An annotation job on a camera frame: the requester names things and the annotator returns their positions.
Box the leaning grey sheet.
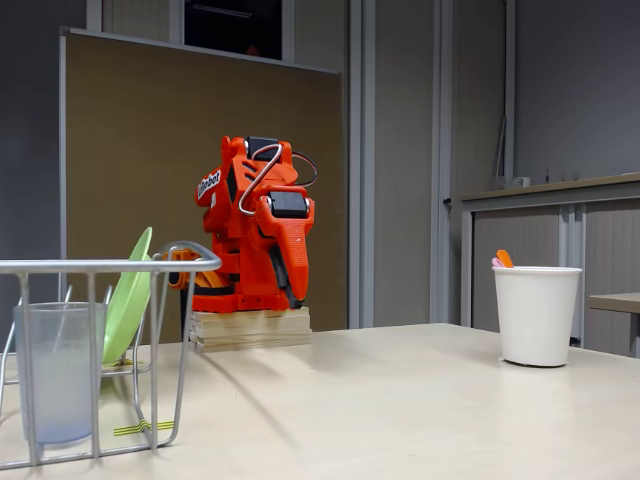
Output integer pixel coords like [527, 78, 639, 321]
[494, 116, 508, 189]

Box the metal wire dish rack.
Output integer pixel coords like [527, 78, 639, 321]
[0, 241, 223, 471]

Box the wooden base block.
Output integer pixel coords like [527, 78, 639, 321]
[189, 305, 314, 354]

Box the beige side table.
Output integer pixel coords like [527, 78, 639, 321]
[588, 292, 640, 359]

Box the brown pin board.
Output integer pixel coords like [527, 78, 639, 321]
[58, 27, 347, 346]

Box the dark window pane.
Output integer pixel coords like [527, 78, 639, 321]
[183, 0, 284, 61]

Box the green plastic plate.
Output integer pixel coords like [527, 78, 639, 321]
[102, 227, 154, 366]

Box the translucent grey plastic cup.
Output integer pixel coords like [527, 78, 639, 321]
[13, 301, 109, 446]

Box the white paper cup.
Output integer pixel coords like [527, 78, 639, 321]
[492, 266, 584, 368]

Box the grey sliding door cabinet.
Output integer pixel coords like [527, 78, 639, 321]
[457, 172, 640, 359]

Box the long yellow black tape marker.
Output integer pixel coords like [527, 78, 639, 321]
[113, 419, 175, 437]

